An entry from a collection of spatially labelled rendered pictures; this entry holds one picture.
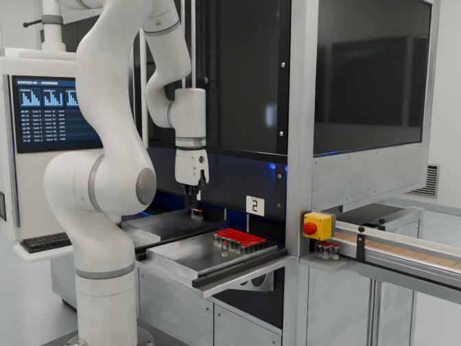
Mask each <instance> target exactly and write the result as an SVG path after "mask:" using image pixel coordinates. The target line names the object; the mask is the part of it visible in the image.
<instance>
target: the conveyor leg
mask: <svg viewBox="0 0 461 346"><path fill-rule="evenodd" d="M359 275H361V276H364V277H367V278H370V288H369V299H368V322H367V333H366V346H382V335H383V315H384V304H385V293H386V281H382V280H380V279H375V278H373V277H369V276H366V275H363V274H360V273H359Z"/></svg>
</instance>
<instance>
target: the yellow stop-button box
mask: <svg viewBox="0 0 461 346"><path fill-rule="evenodd" d="M307 222H312V223H314V224H315V226H316V232H315V233H314V234H313V235H307V234H305V232H304V234H303V235H304V236H306V237H308V238H313V239H317V240H326V239H327V238H332V237H333V236H334V233H335V215H333V214H328V213H325V212H321V211H315V212H312V213H309V214H305V215H304V224H305V223H307Z"/></svg>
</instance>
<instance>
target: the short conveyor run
mask: <svg viewBox="0 0 461 346"><path fill-rule="evenodd" d="M379 223H380V224H381V225H378V230H376V229H371V228H368V227H363V226H359V225H355V224H349V223H346V222H340V221H337V220H336V221H335V235H334V236H333V237H332V238H327V239H326V240H318V242H322V241H327V243H328V242H331V243H333V244H339V245H340V246H339V250H340V252H339V257H343V258H346V259H349V260H352V261H353V264H352V266H351V267H349V268H347V270H351V271H353V272H356V273H360V274H363V275H366V276H369V277H373V278H375V279H380V280H382V281H386V282H389V283H391V284H395V285H398V286H402V287H404V288H409V289H411V290H415V291H418V292H421V293H424V294H426V295H431V296H433V297H438V298H440V299H444V300H447V301H450V302H453V303H457V304H460V305H461V249H459V248H456V247H452V246H447V245H443V244H438V243H434V242H428V241H425V240H419V239H416V238H411V237H407V236H404V235H398V234H395V233H389V232H386V227H385V226H383V224H384V223H386V220H385V219H383V218H380V219H379Z"/></svg>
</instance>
